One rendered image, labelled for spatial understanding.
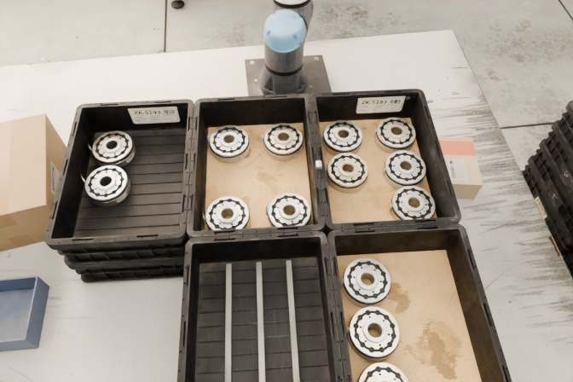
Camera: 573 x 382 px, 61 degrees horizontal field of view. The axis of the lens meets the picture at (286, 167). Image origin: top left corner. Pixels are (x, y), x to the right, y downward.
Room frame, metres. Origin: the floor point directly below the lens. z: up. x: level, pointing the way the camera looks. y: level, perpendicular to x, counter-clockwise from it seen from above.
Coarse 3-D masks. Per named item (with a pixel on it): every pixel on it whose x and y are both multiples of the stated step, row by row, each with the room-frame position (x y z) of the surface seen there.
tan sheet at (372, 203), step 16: (320, 128) 0.84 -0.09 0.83; (368, 128) 0.84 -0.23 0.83; (368, 144) 0.78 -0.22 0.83; (416, 144) 0.78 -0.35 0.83; (368, 160) 0.73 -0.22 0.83; (384, 160) 0.73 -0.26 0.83; (368, 176) 0.68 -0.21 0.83; (336, 192) 0.63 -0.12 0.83; (368, 192) 0.63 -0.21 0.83; (384, 192) 0.63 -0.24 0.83; (336, 208) 0.59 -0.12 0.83; (352, 208) 0.59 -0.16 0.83; (368, 208) 0.59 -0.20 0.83; (384, 208) 0.59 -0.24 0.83
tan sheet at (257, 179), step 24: (216, 168) 0.70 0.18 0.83; (240, 168) 0.70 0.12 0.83; (264, 168) 0.70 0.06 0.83; (288, 168) 0.70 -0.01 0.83; (216, 192) 0.63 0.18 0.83; (240, 192) 0.63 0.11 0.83; (264, 192) 0.63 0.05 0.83; (288, 192) 0.63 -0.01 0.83; (264, 216) 0.56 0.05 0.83; (312, 216) 0.56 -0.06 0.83
